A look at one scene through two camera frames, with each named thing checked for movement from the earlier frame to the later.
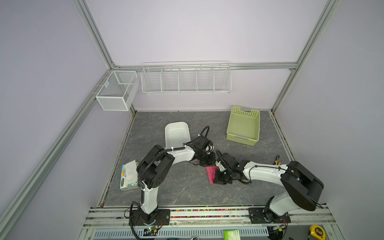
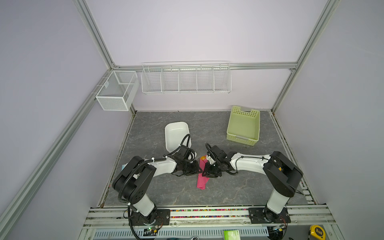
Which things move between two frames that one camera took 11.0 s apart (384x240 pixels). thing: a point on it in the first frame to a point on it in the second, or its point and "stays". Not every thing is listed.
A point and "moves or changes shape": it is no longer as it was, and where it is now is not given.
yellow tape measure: (318, 232) stays
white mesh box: (119, 91) stays
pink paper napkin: (211, 171) moves or changes shape
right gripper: (217, 179) to (207, 172)
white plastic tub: (176, 134) stays
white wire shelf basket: (210, 77) stays
